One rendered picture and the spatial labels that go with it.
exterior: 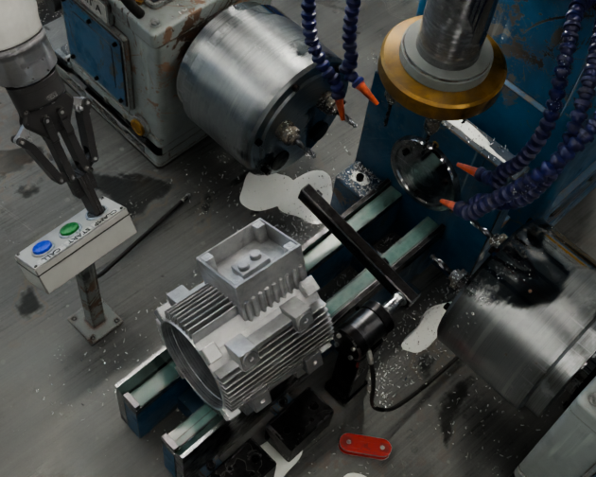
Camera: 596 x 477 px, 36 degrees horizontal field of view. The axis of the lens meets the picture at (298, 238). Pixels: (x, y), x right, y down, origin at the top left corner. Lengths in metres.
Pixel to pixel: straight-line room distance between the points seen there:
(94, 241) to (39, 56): 0.30
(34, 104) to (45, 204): 0.50
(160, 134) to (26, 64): 0.51
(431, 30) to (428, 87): 0.08
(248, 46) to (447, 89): 0.40
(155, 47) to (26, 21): 0.35
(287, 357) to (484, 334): 0.29
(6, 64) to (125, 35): 0.40
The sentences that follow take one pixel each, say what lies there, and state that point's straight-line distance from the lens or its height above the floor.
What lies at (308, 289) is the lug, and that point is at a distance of 1.34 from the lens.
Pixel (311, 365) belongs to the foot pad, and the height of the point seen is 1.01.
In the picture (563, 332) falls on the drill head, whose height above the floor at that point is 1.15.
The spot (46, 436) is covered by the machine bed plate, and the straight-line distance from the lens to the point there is 1.58.
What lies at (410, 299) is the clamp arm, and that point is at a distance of 1.44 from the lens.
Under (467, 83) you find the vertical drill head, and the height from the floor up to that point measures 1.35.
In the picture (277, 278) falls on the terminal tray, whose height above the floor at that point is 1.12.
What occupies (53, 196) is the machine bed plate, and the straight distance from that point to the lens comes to 1.81.
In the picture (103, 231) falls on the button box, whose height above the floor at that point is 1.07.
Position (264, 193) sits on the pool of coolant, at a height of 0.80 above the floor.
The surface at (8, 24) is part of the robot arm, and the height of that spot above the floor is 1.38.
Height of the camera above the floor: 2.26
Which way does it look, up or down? 57 degrees down
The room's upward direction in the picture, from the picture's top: 9 degrees clockwise
